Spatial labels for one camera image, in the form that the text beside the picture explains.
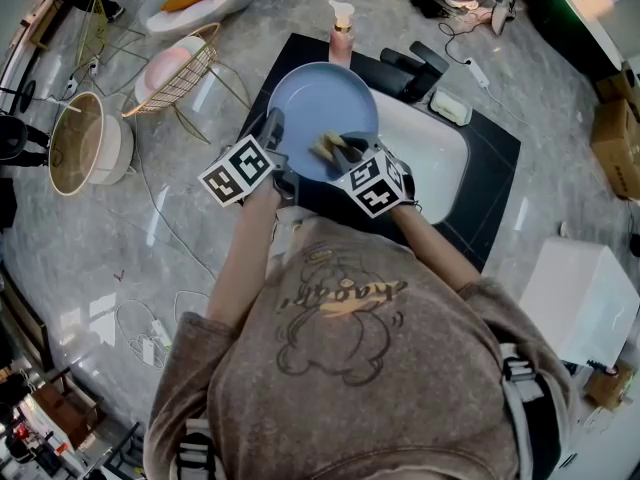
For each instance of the beige round basin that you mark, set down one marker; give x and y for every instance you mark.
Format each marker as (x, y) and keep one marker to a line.
(92, 143)

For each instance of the white power strip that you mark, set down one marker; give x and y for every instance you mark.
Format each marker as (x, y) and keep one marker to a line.
(161, 333)
(476, 73)

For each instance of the person's left forearm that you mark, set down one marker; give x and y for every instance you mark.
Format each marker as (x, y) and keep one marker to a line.
(245, 258)

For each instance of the brown wooden stool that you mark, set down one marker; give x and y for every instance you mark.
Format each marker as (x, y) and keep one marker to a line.
(65, 408)

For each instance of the small brown box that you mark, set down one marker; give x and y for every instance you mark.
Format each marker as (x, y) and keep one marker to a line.
(610, 388)

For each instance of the pink pump soap bottle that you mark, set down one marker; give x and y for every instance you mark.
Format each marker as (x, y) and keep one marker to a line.
(341, 43)

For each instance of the large cardboard box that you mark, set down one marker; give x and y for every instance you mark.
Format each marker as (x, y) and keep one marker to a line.
(617, 153)

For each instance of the person's brown printed shirt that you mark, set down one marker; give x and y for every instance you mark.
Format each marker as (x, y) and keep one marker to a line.
(350, 393)

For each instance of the person's right forearm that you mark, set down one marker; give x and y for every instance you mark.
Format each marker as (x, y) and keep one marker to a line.
(430, 243)

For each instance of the white sink basin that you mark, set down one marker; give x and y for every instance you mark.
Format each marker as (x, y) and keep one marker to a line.
(425, 143)

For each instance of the pink round cushion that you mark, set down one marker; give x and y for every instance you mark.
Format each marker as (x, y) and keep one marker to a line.
(167, 63)

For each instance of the green bathtub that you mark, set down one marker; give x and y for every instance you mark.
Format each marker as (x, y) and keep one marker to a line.
(560, 23)

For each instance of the black faucet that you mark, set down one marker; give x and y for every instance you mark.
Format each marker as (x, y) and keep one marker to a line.
(420, 78)

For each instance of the white box-shaped appliance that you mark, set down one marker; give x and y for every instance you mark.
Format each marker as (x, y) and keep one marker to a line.
(580, 303)

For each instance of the blue plate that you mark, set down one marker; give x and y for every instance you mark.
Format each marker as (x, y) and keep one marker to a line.
(320, 103)

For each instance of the black sink cabinet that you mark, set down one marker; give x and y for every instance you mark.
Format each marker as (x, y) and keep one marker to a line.
(492, 168)

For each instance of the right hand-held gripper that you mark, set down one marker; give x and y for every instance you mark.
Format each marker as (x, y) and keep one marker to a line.
(372, 183)

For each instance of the white power adapter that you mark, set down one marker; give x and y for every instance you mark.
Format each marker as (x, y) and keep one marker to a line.
(148, 352)

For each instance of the flat cardboard box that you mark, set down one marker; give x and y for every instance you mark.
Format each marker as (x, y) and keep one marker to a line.
(617, 85)

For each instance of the yellow sponge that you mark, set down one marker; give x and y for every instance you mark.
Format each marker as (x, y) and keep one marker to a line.
(325, 144)

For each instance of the soap bar on dish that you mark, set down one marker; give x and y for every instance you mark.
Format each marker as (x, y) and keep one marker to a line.
(451, 107)

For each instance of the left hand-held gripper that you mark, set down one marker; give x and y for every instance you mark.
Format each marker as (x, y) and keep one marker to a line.
(235, 170)

